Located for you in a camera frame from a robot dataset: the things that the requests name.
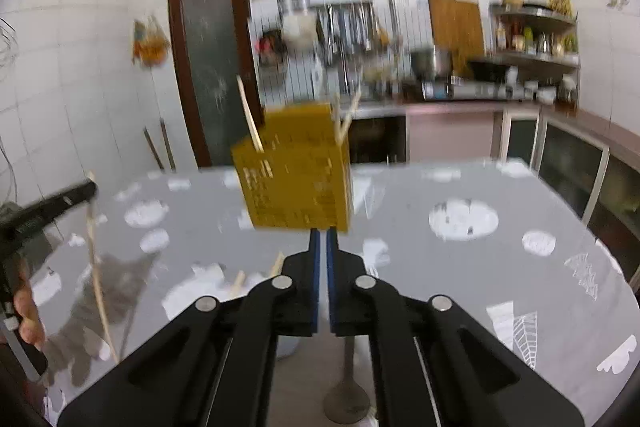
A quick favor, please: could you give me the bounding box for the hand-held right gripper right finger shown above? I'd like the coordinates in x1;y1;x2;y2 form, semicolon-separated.
327;229;584;427

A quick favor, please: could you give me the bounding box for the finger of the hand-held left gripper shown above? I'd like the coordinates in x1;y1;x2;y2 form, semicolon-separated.
20;181;100;233

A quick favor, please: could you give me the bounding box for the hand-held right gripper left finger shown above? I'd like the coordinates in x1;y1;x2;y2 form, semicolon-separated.
57;229;321;427

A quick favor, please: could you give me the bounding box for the yellow slotted utensil holder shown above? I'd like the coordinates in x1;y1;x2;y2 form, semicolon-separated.
231;103;354;234

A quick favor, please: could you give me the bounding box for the grey handled metal spoon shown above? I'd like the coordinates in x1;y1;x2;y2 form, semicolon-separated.
322;336;373;426

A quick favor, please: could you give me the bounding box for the row of hanging utensils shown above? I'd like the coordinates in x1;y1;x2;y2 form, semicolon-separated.
317;4;391;58

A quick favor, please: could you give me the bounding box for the person's left hand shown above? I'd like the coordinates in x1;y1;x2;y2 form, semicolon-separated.
12;257;47;352

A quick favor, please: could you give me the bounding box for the wooden stick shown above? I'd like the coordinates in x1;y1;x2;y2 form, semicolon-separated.
159;119;177;170
144;127;165;172

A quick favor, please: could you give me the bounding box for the grey printed tablecloth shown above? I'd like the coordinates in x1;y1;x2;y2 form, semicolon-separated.
22;158;640;427

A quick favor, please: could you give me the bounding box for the plastic bag of oranges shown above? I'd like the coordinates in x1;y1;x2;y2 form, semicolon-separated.
132;16;169;68

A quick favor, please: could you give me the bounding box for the white dish soap bottle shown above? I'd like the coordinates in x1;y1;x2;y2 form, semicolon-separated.
311;57;325;98

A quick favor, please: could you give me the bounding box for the steel gas stove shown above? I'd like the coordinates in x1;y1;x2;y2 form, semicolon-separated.
422;77;507;101

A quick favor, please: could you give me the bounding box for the red and black bag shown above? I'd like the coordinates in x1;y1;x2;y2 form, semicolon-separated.
256;32;289;68

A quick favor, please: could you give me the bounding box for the steel cooking pot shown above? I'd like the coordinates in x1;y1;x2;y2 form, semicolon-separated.
410;47;454;81

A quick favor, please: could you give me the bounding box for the white hanging cloth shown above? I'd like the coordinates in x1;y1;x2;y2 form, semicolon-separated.
282;12;316;46

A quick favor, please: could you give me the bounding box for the black wok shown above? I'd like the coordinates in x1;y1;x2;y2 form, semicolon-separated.
469;59;507;81

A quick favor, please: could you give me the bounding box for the kitchen counter cabinet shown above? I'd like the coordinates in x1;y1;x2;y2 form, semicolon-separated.
405;102;640;268

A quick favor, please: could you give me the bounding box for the rectangular wooden cutting board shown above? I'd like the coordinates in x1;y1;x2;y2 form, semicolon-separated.
427;0;486;64

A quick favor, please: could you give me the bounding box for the metal corner shelf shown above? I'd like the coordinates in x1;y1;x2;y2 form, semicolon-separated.
490;2;581;68

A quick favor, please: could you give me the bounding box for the row of condiment bottles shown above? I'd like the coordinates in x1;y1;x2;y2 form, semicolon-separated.
495;19;579;58

